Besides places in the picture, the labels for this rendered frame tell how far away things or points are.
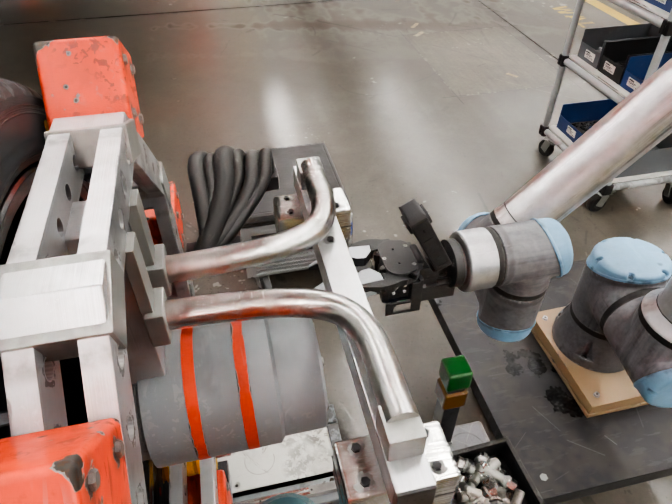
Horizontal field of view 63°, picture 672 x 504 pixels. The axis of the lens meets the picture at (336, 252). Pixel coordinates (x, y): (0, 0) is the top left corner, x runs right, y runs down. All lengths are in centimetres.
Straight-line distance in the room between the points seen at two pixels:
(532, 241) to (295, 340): 40
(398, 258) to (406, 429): 40
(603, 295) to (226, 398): 86
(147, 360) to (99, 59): 28
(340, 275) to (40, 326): 28
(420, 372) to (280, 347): 116
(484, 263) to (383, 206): 151
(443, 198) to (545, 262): 154
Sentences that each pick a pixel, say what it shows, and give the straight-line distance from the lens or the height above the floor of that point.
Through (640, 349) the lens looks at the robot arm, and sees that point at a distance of 114.
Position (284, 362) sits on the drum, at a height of 91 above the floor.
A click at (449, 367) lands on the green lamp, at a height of 66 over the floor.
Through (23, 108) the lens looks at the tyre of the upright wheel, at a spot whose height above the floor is 113.
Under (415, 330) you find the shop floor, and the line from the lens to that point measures 179.
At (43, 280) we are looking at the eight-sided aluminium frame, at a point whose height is 112.
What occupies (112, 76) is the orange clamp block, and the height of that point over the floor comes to 113.
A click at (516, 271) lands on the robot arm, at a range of 82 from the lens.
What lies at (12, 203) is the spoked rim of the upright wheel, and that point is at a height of 110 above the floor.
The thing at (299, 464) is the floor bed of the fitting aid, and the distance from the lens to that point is 143.
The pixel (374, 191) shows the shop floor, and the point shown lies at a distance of 235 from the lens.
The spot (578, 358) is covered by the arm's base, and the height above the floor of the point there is 36.
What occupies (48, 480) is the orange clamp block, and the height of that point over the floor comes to 112.
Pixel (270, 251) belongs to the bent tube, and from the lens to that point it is 52.
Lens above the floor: 135
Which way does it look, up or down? 41 degrees down
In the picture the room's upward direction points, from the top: straight up
